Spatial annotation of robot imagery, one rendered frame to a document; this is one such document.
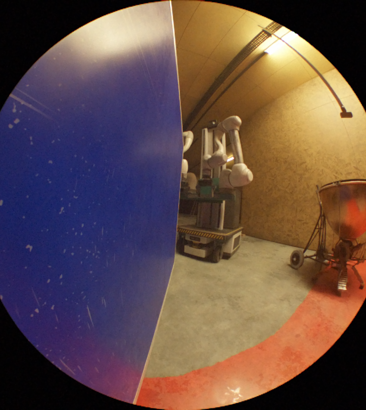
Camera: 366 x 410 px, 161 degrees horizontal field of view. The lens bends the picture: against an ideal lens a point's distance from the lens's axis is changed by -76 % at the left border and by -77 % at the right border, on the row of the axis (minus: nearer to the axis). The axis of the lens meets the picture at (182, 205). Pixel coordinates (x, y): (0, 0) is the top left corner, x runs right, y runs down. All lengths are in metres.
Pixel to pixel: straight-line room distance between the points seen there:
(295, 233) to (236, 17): 3.67
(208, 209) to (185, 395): 1.67
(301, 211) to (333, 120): 1.78
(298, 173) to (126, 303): 2.71
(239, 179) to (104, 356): 1.27
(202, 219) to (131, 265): 1.53
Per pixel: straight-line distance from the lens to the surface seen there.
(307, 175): 2.62
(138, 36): 0.18
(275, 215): 2.82
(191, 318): 0.72
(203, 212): 1.65
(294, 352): 0.73
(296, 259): 1.54
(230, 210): 1.67
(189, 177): 1.59
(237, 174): 1.25
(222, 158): 1.07
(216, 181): 1.58
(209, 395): 0.55
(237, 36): 2.83
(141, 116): 0.16
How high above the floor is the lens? 0.53
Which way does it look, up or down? 2 degrees up
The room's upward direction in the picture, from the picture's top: 4 degrees clockwise
